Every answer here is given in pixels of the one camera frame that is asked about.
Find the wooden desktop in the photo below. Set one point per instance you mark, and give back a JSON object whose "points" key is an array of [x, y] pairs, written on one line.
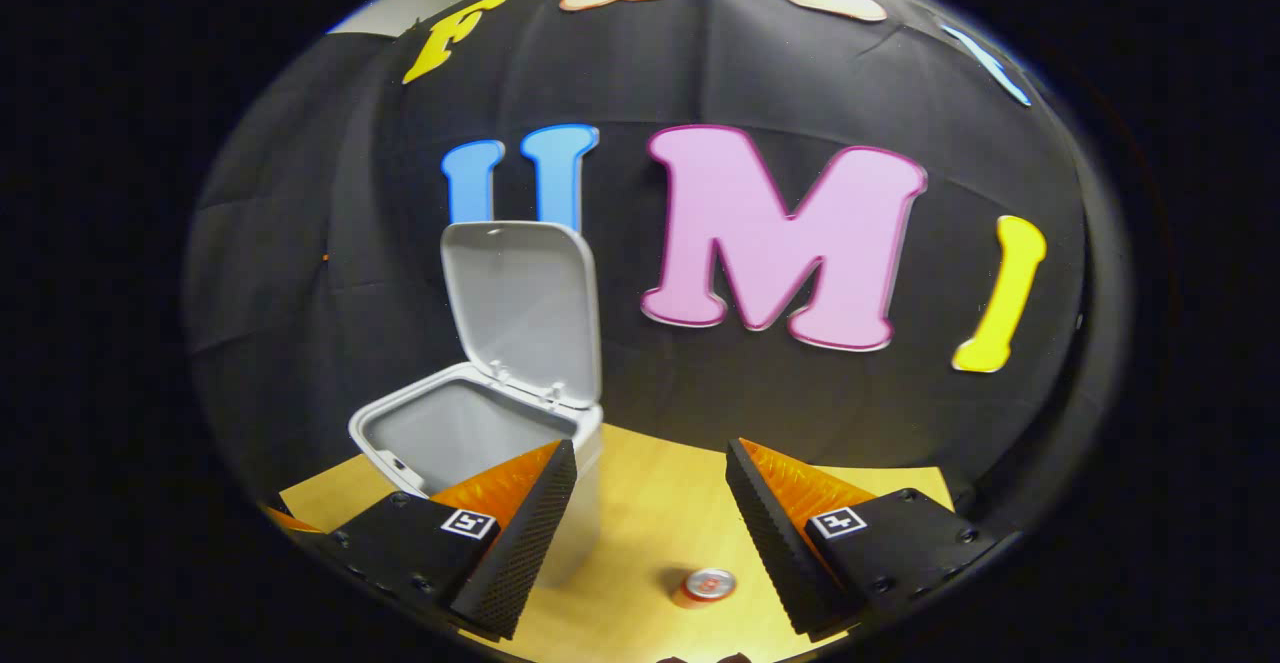
{"points": [[660, 503]]}

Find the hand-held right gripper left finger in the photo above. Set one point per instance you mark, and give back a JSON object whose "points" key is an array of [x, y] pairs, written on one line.
{"points": [[530, 538]]}

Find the red pop can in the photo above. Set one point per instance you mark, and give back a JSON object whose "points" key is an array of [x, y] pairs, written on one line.
{"points": [[708, 585]]}

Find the black backdrop cloth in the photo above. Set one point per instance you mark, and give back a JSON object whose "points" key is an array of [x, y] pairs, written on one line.
{"points": [[380, 243]]}

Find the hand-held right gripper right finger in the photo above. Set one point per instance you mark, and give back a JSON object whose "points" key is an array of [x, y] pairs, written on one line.
{"points": [[770, 548]]}

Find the white desktop garbage bin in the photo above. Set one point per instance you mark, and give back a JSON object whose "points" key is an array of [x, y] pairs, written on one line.
{"points": [[520, 293]]}

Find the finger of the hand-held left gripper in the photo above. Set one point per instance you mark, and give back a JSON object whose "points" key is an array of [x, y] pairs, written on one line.
{"points": [[290, 520]]}

